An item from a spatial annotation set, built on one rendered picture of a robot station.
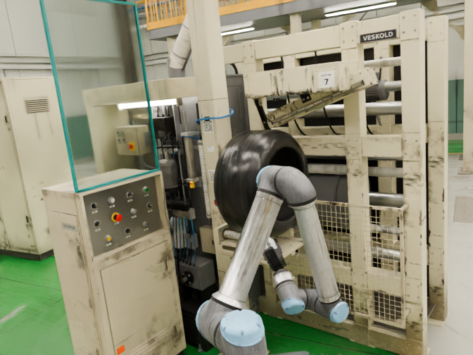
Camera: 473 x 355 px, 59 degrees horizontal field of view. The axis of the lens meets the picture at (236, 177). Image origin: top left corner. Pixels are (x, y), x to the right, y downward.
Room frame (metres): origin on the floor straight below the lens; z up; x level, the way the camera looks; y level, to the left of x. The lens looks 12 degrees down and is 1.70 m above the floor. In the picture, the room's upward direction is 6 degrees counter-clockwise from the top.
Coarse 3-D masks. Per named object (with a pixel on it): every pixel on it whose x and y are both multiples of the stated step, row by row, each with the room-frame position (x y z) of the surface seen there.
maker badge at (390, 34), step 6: (390, 30) 2.30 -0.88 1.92; (396, 30) 2.28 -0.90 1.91; (360, 36) 2.40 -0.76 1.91; (366, 36) 2.38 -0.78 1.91; (372, 36) 2.36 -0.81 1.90; (378, 36) 2.34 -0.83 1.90; (384, 36) 2.32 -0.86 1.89; (390, 36) 2.30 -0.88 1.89; (396, 36) 2.28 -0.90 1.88; (360, 42) 2.40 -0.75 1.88
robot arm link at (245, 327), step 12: (240, 312) 1.39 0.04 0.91; (252, 312) 1.38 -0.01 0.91; (228, 324) 1.32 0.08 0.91; (240, 324) 1.31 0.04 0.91; (252, 324) 1.31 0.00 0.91; (216, 336) 1.37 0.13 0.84; (228, 336) 1.28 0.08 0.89; (240, 336) 1.27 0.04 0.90; (252, 336) 1.27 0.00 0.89; (264, 336) 1.32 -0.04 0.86; (228, 348) 1.29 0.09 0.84; (240, 348) 1.26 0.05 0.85; (252, 348) 1.27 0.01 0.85; (264, 348) 1.30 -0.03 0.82
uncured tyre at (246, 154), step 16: (240, 144) 2.15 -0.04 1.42; (256, 144) 2.10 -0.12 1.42; (272, 144) 2.11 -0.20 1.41; (288, 144) 2.21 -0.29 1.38; (224, 160) 2.14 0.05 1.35; (240, 160) 2.07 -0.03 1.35; (256, 160) 2.04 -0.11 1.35; (272, 160) 2.53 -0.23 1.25; (288, 160) 2.47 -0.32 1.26; (304, 160) 2.34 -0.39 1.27; (224, 176) 2.09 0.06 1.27; (240, 176) 2.03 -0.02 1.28; (256, 176) 2.01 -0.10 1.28; (224, 192) 2.08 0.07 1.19; (240, 192) 2.01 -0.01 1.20; (224, 208) 2.10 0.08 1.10; (240, 208) 2.03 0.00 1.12; (288, 208) 2.40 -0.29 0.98; (240, 224) 2.09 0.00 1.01; (288, 224) 2.17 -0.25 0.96
